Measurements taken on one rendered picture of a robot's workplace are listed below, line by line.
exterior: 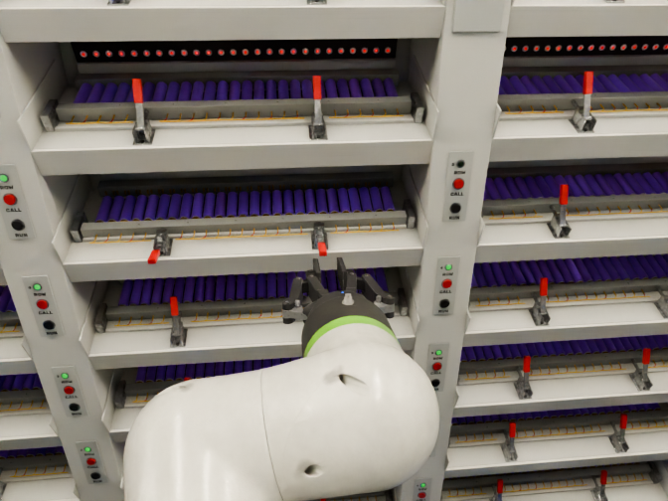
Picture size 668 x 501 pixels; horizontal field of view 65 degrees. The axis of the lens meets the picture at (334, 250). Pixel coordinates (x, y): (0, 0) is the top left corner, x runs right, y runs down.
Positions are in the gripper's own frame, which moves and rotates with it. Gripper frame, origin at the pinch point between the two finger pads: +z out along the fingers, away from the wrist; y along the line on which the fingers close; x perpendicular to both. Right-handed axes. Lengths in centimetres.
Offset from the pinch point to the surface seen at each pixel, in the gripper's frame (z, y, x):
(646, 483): 37, 84, -73
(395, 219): 20.2, 13.4, 3.1
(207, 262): 16.9, -19.4, -2.5
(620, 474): 39, 78, -71
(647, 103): 18, 57, 22
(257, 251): 17.1, -10.8, -1.0
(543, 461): 29, 51, -57
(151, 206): 25.3, -29.7, 6.1
